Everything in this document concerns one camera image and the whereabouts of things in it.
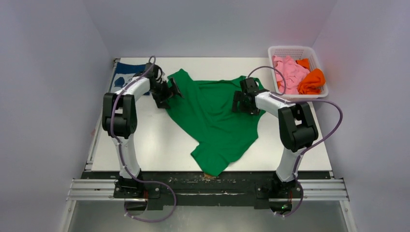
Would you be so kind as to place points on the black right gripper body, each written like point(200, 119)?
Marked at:
point(241, 100)

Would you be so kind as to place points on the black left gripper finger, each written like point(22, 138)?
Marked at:
point(175, 91)
point(162, 104)

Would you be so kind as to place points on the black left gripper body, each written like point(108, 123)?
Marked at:
point(161, 88)

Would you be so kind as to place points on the green t shirt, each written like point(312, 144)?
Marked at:
point(204, 112)

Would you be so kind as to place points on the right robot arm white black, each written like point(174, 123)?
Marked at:
point(297, 128)

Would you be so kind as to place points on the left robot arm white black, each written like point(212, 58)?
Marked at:
point(119, 120)

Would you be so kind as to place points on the folded blue printed t shirt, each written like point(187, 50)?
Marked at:
point(123, 74)

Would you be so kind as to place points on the pink t shirt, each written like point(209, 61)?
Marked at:
point(293, 71)

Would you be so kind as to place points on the white plastic basket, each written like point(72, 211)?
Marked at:
point(297, 53)

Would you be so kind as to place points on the orange t shirt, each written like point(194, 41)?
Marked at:
point(312, 83)

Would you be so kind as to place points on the brown tape piece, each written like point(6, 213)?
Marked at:
point(207, 176)

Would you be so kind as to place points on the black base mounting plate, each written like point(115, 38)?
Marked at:
point(231, 189)

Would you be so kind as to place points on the aluminium rail frame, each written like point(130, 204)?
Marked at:
point(85, 212)

